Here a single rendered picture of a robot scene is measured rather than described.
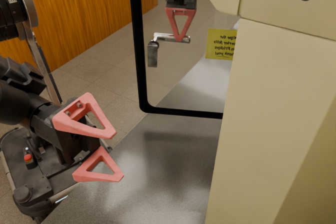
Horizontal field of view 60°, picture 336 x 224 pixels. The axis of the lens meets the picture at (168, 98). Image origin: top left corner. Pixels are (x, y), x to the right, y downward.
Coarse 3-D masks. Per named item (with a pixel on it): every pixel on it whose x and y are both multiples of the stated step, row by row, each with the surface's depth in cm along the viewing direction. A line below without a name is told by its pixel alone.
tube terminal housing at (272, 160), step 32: (256, 0) 28; (288, 0) 26; (320, 0) 25; (256, 32) 30; (288, 32) 28; (320, 32) 26; (256, 64) 32; (288, 64) 30; (320, 64) 28; (256, 96) 34; (288, 96) 32; (320, 96) 30; (224, 128) 40; (256, 128) 37; (288, 128) 34; (320, 128) 32; (224, 160) 44; (256, 160) 40; (288, 160) 37; (320, 160) 37; (224, 192) 49; (256, 192) 44; (288, 192) 40; (320, 192) 43
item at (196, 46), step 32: (160, 0) 59; (192, 0) 58; (160, 32) 64; (192, 32) 63; (224, 32) 62; (160, 64) 69; (192, 64) 68; (224, 64) 67; (160, 96) 76; (192, 96) 74; (224, 96) 73
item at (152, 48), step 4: (152, 44) 66; (156, 44) 65; (148, 48) 65; (152, 48) 64; (156, 48) 65; (148, 52) 66; (152, 52) 65; (156, 52) 65; (148, 56) 66; (152, 56) 66; (156, 56) 66; (148, 60) 67; (152, 60) 67; (156, 60) 67; (148, 64) 68; (152, 64) 68; (156, 64) 67
